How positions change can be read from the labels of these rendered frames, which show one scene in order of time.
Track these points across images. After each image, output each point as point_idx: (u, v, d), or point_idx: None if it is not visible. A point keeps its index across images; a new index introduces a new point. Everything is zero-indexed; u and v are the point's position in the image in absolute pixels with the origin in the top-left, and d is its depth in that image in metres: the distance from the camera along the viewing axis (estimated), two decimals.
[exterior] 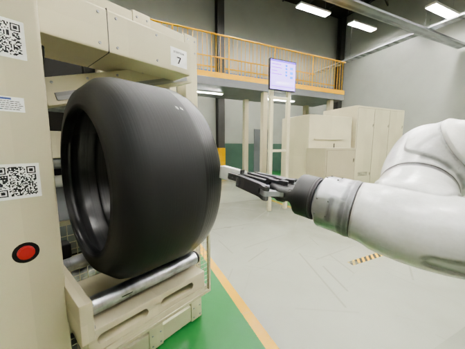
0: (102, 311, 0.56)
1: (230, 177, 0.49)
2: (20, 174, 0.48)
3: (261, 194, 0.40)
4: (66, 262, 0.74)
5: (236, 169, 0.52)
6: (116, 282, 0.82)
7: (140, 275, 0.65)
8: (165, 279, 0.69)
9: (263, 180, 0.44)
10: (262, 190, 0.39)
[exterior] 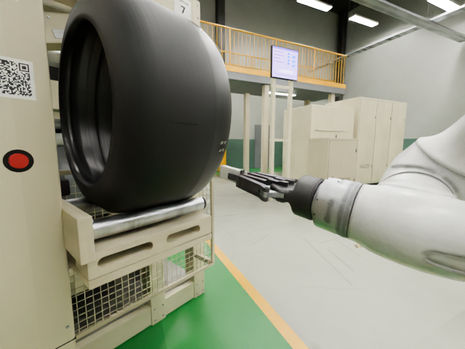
0: (100, 221, 0.51)
1: (230, 177, 0.49)
2: (12, 69, 0.43)
3: (261, 195, 0.40)
4: None
5: (236, 169, 0.52)
6: None
7: None
8: (167, 205, 0.65)
9: (263, 181, 0.44)
10: (262, 191, 0.39)
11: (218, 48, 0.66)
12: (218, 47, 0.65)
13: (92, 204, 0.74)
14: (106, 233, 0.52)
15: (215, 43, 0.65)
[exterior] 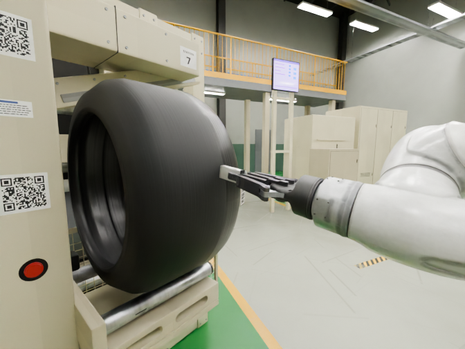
0: (114, 330, 0.52)
1: (230, 177, 0.49)
2: (28, 184, 0.44)
3: (261, 195, 0.40)
4: None
5: (236, 169, 0.52)
6: (125, 293, 0.78)
7: (154, 290, 0.61)
8: (178, 293, 0.65)
9: (263, 181, 0.44)
10: (262, 191, 0.39)
11: (243, 199, 0.66)
12: (242, 203, 0.65)
13: None
14: None
15: (241, 201, 0.64)
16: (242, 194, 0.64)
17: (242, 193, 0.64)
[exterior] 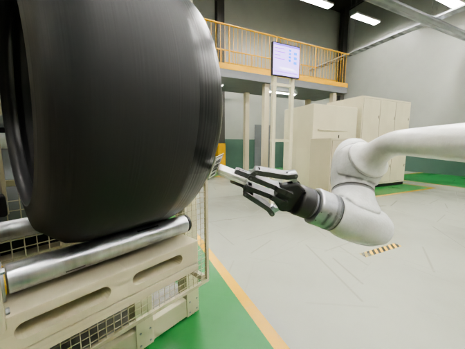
0: (28, 287, 0.35)
1: (234, 182, 0.53)
2: None
3: (268, 210, 0.56)
4: (3, 237, 0.54)
5: (234, 174, 0.50)
6: None
7: (103, 242, 0.43)
8: (138, 248, 0.49)
9: (268, 198, 0.53)
10: (269, 213, 0.56)
11: (215, 172, 0.52)
12: (212, 176, 0.52)
13: None
14: None
15: (211, 174, 0.50)
16: (215, 165, 0.50)
17: (215, 165, 0.50)
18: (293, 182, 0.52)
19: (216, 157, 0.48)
